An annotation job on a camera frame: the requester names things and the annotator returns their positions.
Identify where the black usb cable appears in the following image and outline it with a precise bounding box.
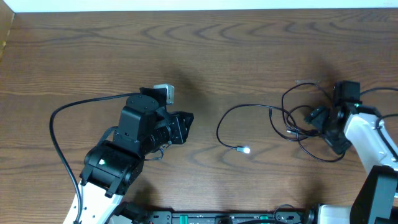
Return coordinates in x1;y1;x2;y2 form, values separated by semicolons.
216;82;346;164

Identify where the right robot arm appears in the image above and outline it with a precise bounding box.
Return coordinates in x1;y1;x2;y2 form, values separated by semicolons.
303;81;397;224

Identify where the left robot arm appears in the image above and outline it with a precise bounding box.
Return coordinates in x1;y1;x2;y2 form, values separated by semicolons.
64;84;194;223

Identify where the cardboard panel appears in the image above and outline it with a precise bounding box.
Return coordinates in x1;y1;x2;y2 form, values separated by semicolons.
0;0;15;58

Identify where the right camera black cable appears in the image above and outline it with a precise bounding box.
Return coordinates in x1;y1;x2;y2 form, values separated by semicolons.
359;86;398;162

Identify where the camera black cable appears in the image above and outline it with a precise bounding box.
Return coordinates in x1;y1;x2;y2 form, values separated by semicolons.
359;86;398;162
49;92;142;224

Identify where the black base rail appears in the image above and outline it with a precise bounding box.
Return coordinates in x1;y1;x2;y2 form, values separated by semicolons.
109;203;317;224

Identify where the left camera black cable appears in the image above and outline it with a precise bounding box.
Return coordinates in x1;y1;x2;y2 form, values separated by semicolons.
49;92;142;224

